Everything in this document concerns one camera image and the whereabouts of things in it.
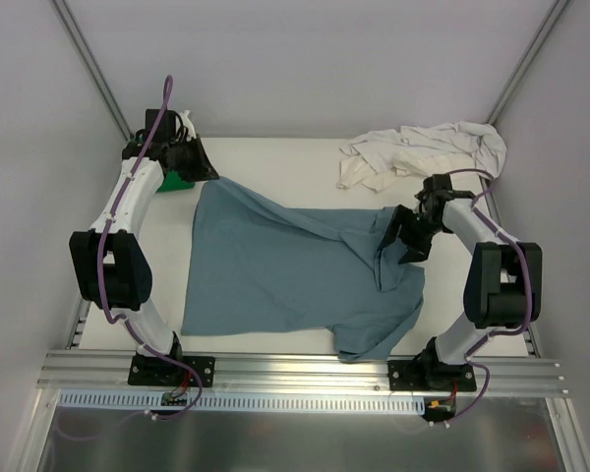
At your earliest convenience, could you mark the blue t shirt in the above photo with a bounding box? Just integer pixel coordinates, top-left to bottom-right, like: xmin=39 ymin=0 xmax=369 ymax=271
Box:
xmin=181 ymin=178 xmax=425 ymax=362

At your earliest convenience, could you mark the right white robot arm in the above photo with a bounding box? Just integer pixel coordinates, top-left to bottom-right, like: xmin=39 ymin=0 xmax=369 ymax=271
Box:
xmin=379 ymin=173 xmax=543 ymax=390

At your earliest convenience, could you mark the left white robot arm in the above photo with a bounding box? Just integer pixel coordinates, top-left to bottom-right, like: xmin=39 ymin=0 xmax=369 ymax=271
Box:
xmin=69 ymin=109 xmax=219 ymax=384

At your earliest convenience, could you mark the green t shirt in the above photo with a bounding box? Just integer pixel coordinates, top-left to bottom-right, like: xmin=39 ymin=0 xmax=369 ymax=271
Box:
xmin=121 ymin=141 xmax=196 ymax=193

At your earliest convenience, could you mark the white t shirt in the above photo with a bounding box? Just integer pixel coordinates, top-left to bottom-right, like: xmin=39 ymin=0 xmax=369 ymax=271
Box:
xmin=340 ymin=121 xmax=506 ymax=177

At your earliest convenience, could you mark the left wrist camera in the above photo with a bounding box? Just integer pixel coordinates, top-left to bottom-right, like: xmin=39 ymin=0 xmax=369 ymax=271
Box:
xmin=179 ymin=110 xmax=197 ymax=142

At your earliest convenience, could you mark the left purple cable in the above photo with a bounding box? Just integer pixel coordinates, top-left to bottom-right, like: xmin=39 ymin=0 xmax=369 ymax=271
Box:
xmin=95 ymin=75 xmax=204 ymax=420

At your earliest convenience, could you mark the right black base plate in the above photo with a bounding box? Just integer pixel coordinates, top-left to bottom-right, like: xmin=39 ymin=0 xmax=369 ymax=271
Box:
xmin=386 ymin=359 xmax=477 ymax=392

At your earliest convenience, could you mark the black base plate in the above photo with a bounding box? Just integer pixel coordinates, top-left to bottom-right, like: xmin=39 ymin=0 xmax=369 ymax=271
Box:
xmin=386 ymin=359 xmax=477 ymax=392
xmin=127 ymin=354 xmax=216 ymax=387

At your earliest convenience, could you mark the left aluminium frame post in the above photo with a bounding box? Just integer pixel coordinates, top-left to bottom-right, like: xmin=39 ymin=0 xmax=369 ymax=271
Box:
xmin=50 ymin=0 xmax=133 ymax=141

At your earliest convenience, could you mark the aluminium frame post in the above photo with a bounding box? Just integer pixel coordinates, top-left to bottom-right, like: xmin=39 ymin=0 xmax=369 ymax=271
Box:
xmin=50 ymin=0 xmax=133 ymax=141
xmin=487 ymin=0 xmax=573 ymax=127

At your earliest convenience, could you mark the slotted white cable duct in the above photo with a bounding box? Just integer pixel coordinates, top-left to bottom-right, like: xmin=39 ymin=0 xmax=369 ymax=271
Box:
xmin=58 ymin=389 xmax=426 ymax=416

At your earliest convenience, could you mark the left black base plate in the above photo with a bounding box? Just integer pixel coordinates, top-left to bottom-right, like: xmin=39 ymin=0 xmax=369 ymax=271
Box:
xmin=127 ymin=354 xmax=216 ymax=387

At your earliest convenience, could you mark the aluminium mounting rail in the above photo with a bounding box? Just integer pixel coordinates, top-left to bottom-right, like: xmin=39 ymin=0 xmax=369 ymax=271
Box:
xmin=36 ymin=350 xmax=570 ymax=398

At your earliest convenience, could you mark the right aluminium frame post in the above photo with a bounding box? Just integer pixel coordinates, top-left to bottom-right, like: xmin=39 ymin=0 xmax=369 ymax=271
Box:
xmin=487 ymin=0 xmax=573 ymax=127

